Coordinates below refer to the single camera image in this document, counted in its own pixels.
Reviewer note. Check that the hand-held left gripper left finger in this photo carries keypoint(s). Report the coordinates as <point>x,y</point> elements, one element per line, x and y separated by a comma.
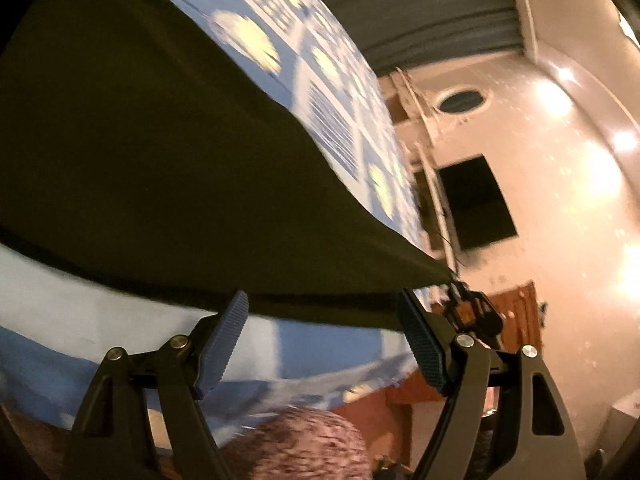
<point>226,340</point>

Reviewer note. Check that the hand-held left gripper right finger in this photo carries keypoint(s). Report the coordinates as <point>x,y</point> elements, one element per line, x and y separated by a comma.
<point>422,345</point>

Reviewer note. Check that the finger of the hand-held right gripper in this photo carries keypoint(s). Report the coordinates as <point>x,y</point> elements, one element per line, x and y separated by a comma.
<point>480,312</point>

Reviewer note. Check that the dark pants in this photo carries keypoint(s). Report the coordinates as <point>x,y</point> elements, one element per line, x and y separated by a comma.
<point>150,160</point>

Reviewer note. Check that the brown wooden cabinet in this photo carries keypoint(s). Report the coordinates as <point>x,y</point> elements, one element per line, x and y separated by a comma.
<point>517,310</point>

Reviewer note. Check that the brown wooden bed base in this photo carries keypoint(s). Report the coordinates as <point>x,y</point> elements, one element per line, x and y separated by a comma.
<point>380,410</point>

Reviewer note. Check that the black rectangular screen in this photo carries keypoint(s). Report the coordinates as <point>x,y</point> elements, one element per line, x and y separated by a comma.
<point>477,205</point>

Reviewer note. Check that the pinkish fuzzy rug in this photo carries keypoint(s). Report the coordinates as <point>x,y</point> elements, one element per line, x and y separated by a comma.
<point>305,447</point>

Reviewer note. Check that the white rack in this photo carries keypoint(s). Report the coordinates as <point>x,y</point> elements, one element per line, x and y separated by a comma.
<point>432,180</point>

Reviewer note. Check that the round dark disc device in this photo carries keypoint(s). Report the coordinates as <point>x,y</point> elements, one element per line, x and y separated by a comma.
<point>461,100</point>

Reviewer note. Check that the blue printed bedspread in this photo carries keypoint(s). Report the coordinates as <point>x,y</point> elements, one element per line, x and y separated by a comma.
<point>325,120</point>

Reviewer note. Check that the grey pleated curtain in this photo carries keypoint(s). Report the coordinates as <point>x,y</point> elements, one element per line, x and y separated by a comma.
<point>425,10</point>

